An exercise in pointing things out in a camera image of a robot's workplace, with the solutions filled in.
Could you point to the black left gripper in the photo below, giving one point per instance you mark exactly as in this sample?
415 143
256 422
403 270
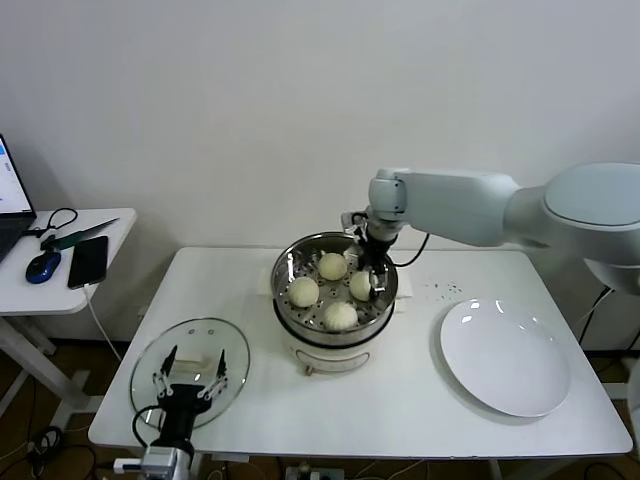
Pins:
184 402

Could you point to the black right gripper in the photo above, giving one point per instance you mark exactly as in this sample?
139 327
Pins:
372 250

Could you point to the white steamed baozi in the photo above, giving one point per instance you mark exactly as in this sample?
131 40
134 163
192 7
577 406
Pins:
333 266
341 316
360 286
304 292

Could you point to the round glass pot lid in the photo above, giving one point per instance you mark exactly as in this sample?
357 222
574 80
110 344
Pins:
235 345

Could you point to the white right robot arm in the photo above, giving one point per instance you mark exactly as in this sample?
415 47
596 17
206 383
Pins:
460 200

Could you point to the perforated steel steamer basket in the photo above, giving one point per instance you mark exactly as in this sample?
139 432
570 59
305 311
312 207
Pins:
290 262

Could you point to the white electric pot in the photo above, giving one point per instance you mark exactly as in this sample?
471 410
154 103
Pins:
330 357

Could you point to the black smartphone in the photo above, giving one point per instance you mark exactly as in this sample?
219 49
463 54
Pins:
89 262

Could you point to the large white plate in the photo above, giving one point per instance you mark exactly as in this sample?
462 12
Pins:
500 360

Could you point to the floor power strip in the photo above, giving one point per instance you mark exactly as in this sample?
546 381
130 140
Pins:
315 474

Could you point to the dark green flat tool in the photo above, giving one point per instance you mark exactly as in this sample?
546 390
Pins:
75 239

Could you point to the white side table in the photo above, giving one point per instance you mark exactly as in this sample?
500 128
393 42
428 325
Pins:
30 300

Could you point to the blue computer mouse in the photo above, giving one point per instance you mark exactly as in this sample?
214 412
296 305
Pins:
42 267

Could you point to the black laptop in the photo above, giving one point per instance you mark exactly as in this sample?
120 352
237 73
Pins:
10 190

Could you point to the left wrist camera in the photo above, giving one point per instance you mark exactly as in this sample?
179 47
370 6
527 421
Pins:
127 466

